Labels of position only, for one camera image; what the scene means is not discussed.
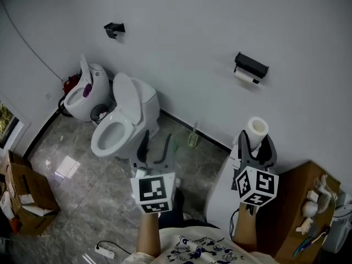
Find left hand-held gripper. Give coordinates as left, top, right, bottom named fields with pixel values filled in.
left=129, top=130, right=177, bottom=214

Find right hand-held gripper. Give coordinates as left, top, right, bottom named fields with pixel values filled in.
left=230, top=130, right=280, bottom=216

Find white toilet paper roll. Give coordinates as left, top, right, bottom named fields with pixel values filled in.
left=245, top=116, right=270, bottom=151

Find person's left forearm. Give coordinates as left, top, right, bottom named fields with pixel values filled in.
left=136, top=212, right=162, bottom=258

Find person's right forearm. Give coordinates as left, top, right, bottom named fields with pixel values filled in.
left=233, top=202, right=258, bottom=251

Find toilet brush in holder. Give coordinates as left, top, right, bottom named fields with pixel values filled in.
left=188, top=120, right=199, bottom=148

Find white open-lid toilet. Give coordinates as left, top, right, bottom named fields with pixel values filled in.
left=90, top=72, right=161, bottom=159

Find white closed-lid toilet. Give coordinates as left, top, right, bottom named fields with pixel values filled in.
left=206, top=136, right=248, bottom=233

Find white egg-shaped toilet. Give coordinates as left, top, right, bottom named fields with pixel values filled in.
left=63, top=54, right=111, bottom=122

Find person's black trousers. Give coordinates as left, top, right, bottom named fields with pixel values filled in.
left=158, top=187, right=218, bottom=229

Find black waste bin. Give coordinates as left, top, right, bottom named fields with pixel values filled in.
left=90, top=103, right=110, bottom=125

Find large closed cardboard box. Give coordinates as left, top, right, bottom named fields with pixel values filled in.
left=271, top=160, right=342, bottom=264

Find white stuffed pouch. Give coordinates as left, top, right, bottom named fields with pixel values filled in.
left=301, top=201, right=320, bottom=217

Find clear plastic bag with items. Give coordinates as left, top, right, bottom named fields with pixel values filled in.
left=315, top=174, right=338, bottom=214

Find black shelf paper holder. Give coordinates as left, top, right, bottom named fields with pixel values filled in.
left=233, top=52, right=270, bottom=85

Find beige wooden figure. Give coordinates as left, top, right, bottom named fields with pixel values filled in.
left=295, top=217, right=314, bottom=235

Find blue toothbrush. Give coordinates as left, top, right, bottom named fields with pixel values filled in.
left=293, top=227, right=331, bottom=258

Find person's printed cream shirt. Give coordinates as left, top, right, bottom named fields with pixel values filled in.
left=125, top=225, right=278, bottom=264

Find red vacuum cleaner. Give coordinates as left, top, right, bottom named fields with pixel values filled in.
left=57, top=74, right=82, bottom=118

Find white power strip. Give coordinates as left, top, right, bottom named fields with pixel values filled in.
left=95, top=245, right=116, bottom=258

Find small black paper holder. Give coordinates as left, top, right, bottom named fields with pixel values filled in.
left=103, top=22, right=126, bottom=40

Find open cardboard box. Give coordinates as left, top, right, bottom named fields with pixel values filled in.
left=0, top=150, right=60, bottom=236

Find window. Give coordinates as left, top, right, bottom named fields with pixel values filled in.
left=0, top=102, right=20, bottom=148

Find white plastic bag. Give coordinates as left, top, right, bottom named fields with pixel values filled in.
left=0, top=191, right=14, bottom=219

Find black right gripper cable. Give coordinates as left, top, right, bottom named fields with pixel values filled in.
left=228, top=208, right=240, bottom=235

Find black power strip cable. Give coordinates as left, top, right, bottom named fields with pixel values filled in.
left=96, top=240, right=131, bottom=255

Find thin wall cable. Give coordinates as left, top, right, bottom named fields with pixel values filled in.
left=0, top=0, right=65, bottom=82

